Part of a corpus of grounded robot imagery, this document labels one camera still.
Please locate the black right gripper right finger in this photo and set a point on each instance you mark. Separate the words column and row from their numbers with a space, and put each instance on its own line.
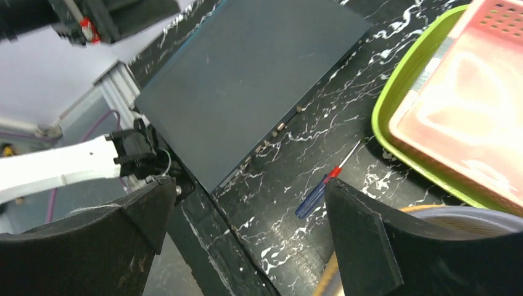
column 381, row 250

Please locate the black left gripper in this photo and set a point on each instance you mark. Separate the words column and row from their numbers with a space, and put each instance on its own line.
column 142, row 153

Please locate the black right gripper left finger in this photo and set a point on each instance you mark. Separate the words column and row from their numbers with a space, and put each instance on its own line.
column 106, row 250

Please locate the orange slatted waste bin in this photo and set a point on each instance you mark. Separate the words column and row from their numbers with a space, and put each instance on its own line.
column 477, row 221

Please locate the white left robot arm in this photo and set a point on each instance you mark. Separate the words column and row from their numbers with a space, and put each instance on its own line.
column 35, row 172

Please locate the blue red screwdriver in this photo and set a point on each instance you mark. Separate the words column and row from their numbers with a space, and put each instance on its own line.
column 310, row 202

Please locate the dark grey flat box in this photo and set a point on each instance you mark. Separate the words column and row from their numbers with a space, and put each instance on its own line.
column 241, row 74

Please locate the pink perforated basket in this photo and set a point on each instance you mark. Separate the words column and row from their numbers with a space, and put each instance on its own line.
column 465, row 108

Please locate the green plastic tray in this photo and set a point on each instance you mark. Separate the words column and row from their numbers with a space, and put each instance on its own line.
column 392, row 105

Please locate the aluminium frame rail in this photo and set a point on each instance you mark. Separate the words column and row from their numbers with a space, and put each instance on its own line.
column 120, row 91

